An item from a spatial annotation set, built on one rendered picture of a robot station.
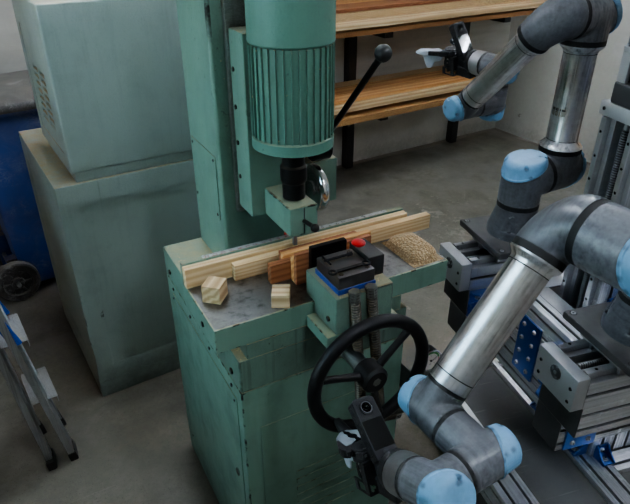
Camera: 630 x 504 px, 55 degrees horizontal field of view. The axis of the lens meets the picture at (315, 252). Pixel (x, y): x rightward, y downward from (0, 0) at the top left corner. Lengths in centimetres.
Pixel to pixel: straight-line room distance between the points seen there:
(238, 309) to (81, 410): 130
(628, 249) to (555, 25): 82
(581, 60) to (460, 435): 109
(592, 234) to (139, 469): 169
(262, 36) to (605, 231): 69
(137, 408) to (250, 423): 105
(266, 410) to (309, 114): 68
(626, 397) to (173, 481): 139
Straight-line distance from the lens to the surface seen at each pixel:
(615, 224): 99
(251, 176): 141
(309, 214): 136
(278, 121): 123
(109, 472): 226
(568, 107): 180
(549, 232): 103
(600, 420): 157
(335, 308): 124
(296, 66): 120
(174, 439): 231
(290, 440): 156
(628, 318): 147
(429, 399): 107
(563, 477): 201
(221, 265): 139
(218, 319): 128
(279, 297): 129
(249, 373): 136
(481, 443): 102
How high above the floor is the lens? 165
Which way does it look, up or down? 30 degrees down
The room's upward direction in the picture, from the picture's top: straight up
